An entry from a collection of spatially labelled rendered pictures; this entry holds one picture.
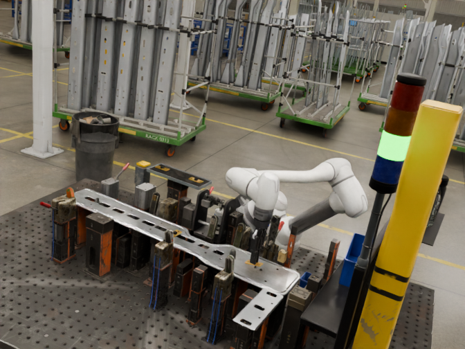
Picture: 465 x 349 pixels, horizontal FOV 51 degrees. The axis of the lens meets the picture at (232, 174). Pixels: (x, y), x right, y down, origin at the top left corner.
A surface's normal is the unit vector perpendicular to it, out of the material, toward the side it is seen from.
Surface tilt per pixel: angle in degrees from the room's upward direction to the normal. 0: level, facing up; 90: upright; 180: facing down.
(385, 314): 90
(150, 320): 0
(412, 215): 92
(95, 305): 0
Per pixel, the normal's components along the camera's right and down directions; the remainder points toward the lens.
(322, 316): 0.14, -0.92
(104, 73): -0.27, 0.25
